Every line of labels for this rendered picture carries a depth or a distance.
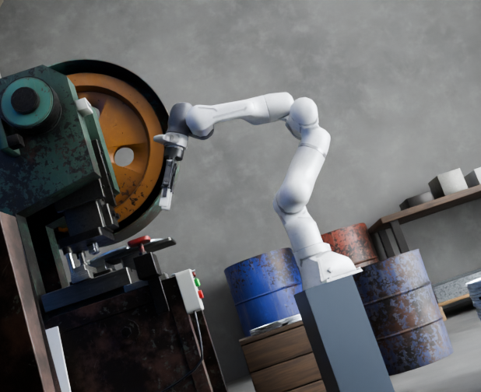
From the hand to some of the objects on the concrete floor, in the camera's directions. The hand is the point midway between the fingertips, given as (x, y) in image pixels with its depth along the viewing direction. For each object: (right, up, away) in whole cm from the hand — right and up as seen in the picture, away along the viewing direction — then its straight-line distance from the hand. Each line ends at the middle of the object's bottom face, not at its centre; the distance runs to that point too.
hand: (165, 200), depth 240 cm
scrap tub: (+107, -75, +50) cm, 140 cm away
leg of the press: (-15, -96, -49) cm, 108 cm away
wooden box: (+58, -87, +27) cm, 107 cm away
